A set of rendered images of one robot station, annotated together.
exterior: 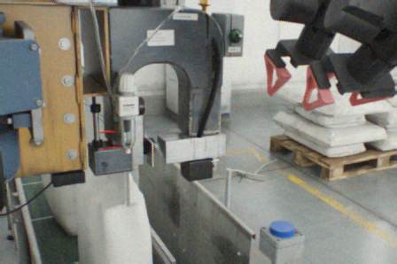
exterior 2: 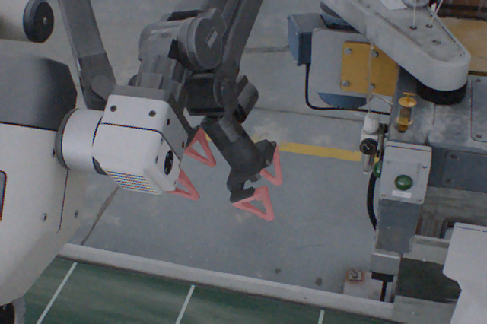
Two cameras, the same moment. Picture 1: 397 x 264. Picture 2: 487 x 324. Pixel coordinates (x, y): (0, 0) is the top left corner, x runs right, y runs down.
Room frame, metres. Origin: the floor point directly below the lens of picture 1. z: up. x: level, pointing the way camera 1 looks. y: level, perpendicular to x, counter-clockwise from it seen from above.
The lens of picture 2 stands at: (1.47, -0.69, 1.99)
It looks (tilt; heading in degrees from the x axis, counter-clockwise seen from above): 40 degrees down; 138
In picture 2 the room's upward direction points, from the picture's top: 3 degrees counter-clockwise
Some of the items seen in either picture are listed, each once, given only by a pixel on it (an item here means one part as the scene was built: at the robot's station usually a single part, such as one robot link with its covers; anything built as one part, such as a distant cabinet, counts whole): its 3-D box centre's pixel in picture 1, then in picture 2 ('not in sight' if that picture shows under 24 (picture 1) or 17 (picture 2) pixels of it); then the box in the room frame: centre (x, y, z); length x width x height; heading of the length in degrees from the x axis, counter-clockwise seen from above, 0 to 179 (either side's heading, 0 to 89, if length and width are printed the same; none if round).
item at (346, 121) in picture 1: (324, 112); not in sight; (3.82, -0.65, 0.44); 0.66 x 0.42 x 0.14; 25
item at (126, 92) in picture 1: (128, 113); (370, 147); (0.85, 0.23, 1.14); 0.05 x 0.04 x 0.16; 121
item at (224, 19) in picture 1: (227, 34); (404, 173); (1.04, 0.06, 1.29); 0.08 x 0.05 x 0.09; 31
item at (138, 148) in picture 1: (135, 135); not in sight; (0.93, 0.24, 1.08); 0.03 x 0.01 x 0.13; 121
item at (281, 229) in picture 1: (282, 229); not in sight; (0.98, -0.09, 0.84); 0.06 x 0.06 x 0.02
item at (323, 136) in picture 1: (343, 131); not in sight; (3.66, -0.79, 0.32); 0.66 x 0.43 x 0.15; 123
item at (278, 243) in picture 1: (281, 242); not in sight; (0.98, -0.09, 0.81); 0.08 x 0.08 x 0.06; 31
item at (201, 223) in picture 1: (182, 218); not in sight; (1.59, 0.24, 0.54); 1.05 x 0.02 x 0.41; 31
